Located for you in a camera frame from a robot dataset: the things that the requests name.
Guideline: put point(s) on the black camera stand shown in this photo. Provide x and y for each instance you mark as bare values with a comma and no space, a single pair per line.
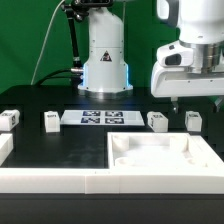
77,11

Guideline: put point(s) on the white square tabletop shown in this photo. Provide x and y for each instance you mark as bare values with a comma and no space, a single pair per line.
160,151

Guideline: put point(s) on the white marker base plate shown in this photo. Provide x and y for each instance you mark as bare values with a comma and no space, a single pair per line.
101,117

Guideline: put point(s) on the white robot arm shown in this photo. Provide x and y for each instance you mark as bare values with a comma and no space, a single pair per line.
106,73

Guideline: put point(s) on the white U-shaped fence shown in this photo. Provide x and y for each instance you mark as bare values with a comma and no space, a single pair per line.
106,181

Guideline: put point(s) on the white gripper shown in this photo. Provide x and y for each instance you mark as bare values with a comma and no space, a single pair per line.
185,70

